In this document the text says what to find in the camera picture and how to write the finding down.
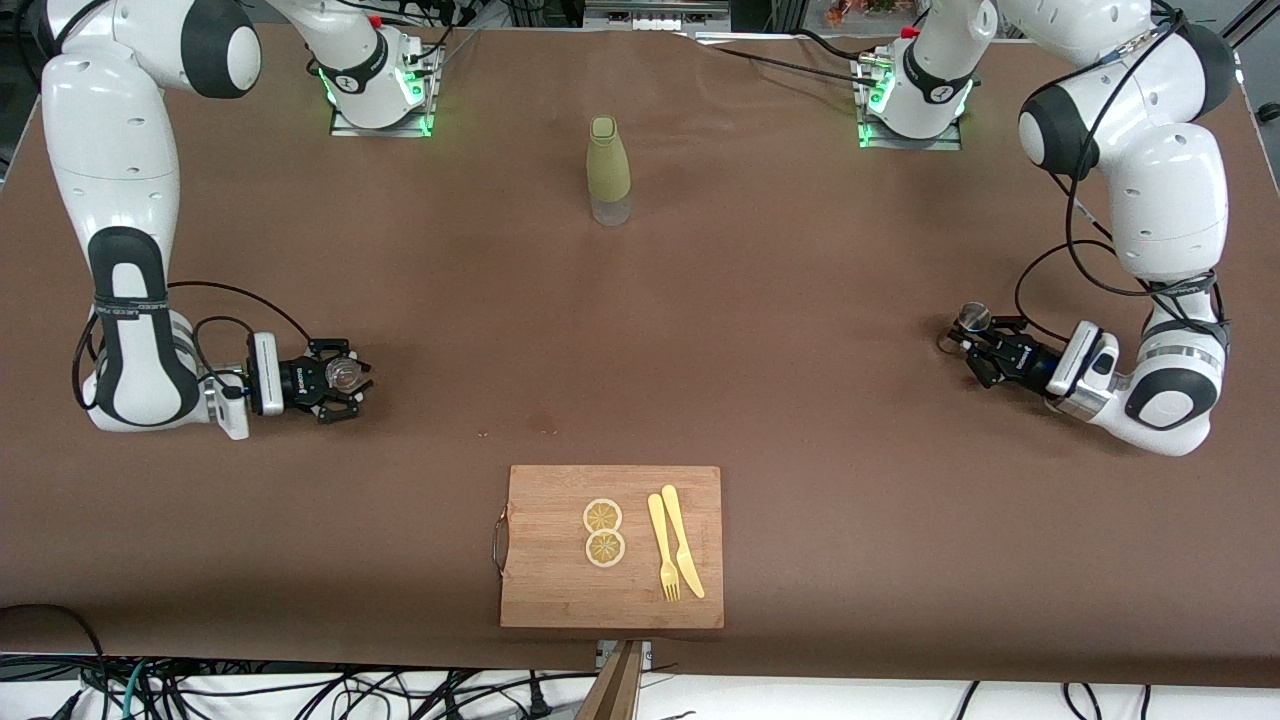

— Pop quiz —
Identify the steel jigger measuring cup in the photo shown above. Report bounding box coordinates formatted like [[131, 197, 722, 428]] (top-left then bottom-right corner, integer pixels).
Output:
[[937, 302, 991, 353]]

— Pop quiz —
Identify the brown table cover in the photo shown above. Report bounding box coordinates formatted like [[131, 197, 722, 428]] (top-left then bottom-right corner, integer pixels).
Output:
[[0, 18, 1280, 689]]

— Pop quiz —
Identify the wooden cutting board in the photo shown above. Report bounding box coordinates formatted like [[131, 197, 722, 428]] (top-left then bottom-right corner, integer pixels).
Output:
[[492, 465, 725, 630]]

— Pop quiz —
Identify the olive green sleeved bottle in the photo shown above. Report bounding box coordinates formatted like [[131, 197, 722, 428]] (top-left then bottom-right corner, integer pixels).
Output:
[[586, 116, 633, 227]]

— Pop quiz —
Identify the yellow plastic fork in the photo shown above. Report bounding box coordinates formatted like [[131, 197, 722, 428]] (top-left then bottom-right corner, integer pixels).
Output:
[[647, 493, 682, 603]]

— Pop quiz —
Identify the yellow plastic knife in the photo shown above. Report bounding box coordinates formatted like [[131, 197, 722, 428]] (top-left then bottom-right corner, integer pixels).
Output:
[[661, 484, 706, 600]]

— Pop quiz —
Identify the grey power strip box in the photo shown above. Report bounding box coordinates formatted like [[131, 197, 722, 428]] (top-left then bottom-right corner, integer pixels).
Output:
[[584, 0, 732, 34]]

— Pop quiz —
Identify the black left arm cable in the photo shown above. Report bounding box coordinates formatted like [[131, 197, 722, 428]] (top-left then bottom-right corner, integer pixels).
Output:
[[1014, 0, 1233, 347]]

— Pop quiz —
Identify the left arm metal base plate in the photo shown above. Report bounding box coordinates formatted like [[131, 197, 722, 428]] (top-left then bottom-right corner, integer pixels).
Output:
[[855, 52, 964, 152]]

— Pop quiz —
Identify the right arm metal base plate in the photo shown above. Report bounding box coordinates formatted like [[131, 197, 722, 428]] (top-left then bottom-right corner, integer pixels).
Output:
[[329, 42, 443, 139]]

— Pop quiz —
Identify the black looped floor cable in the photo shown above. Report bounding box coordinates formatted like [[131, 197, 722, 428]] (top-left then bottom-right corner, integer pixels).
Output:
[[0, 603, 107, 720]]

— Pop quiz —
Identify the black cable on table cover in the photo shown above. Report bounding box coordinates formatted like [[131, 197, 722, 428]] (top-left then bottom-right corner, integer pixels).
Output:
[[690, 30, 886, 91]]

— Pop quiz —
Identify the wooden camera mount post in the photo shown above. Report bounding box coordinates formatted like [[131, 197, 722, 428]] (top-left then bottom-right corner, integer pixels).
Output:
[[578, 640, 654, 720]]

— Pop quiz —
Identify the aluminium frame profile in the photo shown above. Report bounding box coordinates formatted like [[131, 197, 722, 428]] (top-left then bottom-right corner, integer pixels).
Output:
[[1236, 0, 1280, 49]]

